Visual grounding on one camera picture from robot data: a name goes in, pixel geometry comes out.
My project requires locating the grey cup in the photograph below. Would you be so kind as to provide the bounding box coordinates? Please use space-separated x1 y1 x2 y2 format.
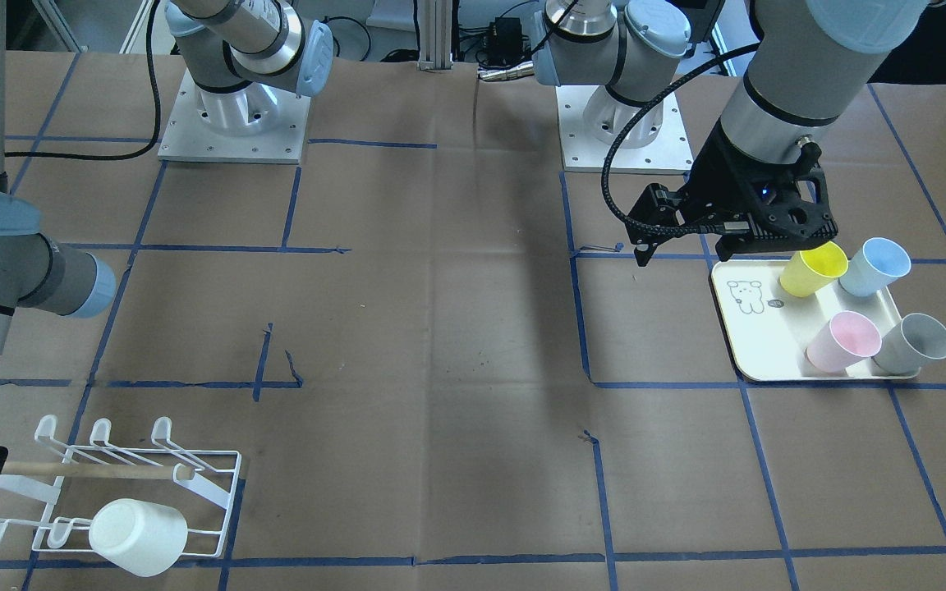
872 313 946 374

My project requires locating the pink cup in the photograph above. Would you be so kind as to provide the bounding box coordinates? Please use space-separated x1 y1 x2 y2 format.
805 310 882 373

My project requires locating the white ikea cup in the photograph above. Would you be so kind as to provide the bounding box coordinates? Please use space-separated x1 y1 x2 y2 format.
89 498 188 577

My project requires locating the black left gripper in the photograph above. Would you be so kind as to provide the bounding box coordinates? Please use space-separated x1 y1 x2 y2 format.
682 127 838 261

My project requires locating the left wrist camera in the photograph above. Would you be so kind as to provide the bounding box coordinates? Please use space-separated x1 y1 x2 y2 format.
626 183 687 267

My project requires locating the cream rabbit tray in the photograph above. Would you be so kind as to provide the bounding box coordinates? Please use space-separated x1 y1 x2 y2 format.
710 259 920 382

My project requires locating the white wire cup rack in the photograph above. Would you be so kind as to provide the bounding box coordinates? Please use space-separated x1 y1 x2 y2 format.
0 415 246 565

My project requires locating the yellow cup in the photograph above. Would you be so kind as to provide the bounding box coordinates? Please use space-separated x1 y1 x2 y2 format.
778 241 849 298

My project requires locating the light blue cup far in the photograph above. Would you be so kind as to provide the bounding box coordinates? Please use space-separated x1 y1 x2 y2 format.
838 238 912 298

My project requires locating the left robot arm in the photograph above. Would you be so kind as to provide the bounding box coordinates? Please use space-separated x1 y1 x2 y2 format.
526 1 927 266

